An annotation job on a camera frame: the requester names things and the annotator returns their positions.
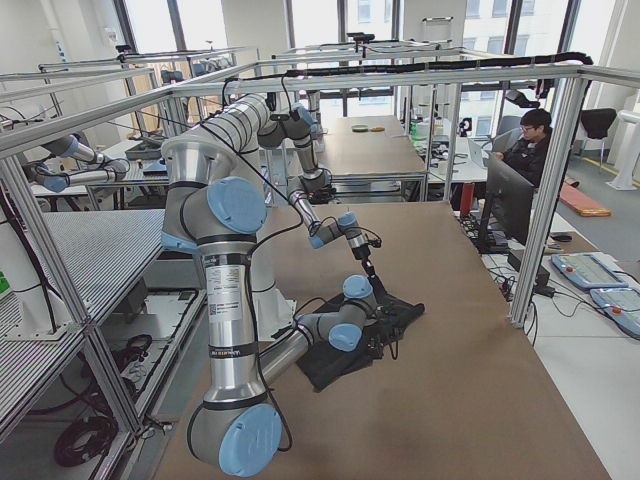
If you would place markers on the aluminium frame post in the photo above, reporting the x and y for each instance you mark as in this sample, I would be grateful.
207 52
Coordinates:
567 113

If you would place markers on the seated person in black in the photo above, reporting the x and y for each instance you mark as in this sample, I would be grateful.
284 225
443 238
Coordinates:
528 154

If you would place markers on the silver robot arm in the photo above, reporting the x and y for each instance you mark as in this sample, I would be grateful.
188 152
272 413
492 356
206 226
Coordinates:
215 211
310 190

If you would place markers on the striped metal workbench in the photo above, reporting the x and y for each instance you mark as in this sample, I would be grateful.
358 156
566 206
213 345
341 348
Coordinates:
105 253

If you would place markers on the black graphic t-shirt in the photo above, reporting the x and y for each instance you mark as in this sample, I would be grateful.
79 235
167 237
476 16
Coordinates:
365 335

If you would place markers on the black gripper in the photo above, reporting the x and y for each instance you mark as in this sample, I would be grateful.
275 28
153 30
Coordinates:
364 260

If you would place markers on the teach pendant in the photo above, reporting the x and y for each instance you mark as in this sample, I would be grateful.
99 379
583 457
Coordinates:
621 305
586 271

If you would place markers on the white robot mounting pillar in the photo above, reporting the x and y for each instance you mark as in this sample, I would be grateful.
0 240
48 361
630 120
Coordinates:
274 312

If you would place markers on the black Huawei monitor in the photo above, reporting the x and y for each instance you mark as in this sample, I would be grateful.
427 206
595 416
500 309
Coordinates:
507 208

